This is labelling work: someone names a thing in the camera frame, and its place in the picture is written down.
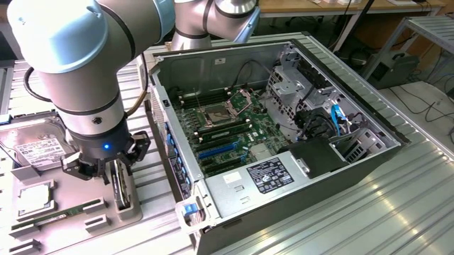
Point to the silver chipset heatsink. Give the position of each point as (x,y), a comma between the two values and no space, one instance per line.
(264,152)

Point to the black box device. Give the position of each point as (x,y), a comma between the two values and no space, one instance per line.
(395,69)

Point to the CPU socket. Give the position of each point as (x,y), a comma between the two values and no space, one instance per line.
(214,115)

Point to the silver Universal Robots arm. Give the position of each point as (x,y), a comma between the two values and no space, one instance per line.
(82,87)

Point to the grey parts rack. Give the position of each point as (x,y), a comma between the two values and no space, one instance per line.
(68,212)

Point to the open black PC case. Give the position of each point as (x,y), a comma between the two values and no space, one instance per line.
(185,69)

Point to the silver hard disk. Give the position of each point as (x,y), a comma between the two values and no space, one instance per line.
(33,138)

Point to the metal slat table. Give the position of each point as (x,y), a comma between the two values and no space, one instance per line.
(425,29)

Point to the graphics card with metal bracket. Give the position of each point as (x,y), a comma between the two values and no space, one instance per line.
(120,186)

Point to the metal socket cover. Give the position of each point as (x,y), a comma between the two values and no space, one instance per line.
(245,91)

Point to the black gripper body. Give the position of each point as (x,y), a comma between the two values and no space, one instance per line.
(104,144)

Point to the grey corner fixture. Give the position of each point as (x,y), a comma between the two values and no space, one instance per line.
(153,61)
(186,220)

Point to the green motherboard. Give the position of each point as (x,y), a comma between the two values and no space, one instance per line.
(262,127)

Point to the green RAM stick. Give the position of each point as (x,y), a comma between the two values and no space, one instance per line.
(57,216)
(228,135)

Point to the black plastic shroud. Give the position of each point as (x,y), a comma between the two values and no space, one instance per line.
(316,156)

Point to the blue card retention clip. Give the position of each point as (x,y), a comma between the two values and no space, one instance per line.
(188,183)
(182,170)
(178,160)
(170,139)

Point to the silver CPU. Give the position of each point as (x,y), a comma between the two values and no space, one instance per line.
(34,197)

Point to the wooden desk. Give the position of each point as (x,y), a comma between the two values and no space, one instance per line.
(301,9)

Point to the blue expansion slot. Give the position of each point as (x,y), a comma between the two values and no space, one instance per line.
(217,151)

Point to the blue case latch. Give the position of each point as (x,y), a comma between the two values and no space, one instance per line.
(189,207)

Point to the thin locking lever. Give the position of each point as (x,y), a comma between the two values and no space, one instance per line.
(197,98)

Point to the grey power supply unit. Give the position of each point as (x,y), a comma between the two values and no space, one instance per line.
(230,191)

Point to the metal disk bay cage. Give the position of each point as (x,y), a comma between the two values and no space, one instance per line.
(284,90)

